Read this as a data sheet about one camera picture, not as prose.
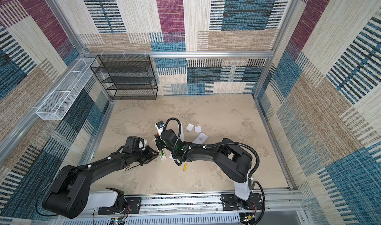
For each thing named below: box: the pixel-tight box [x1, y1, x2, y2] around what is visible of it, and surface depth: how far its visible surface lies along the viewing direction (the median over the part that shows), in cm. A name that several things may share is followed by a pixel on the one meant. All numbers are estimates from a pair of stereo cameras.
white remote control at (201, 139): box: [191, 132, 208, 145], surface depth 98 cm
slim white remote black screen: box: [158, 149, 167, 161], surface depth 90 cm
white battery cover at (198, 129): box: [194, 125, 202, 133], surface depth 104 cm
